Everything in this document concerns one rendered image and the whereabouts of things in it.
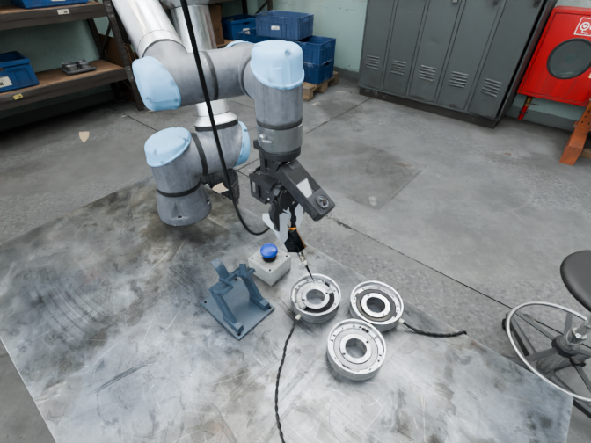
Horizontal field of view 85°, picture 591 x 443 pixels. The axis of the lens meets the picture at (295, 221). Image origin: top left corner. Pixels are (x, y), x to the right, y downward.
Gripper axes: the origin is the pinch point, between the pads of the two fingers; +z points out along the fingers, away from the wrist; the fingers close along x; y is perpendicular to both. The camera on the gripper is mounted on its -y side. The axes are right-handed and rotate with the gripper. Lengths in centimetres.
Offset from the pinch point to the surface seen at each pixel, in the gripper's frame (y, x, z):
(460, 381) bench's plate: -38.8, -2.6, 12.9
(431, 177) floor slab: 33, -197, 94
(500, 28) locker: 51, -318, 9
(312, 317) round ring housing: -12.2, 6.7, 9.9
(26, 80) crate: 335, -22, 44
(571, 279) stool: -54, -68, 32
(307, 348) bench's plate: -14.7, 11.0, 12.9
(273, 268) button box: 1.6, 3.7, 8.5
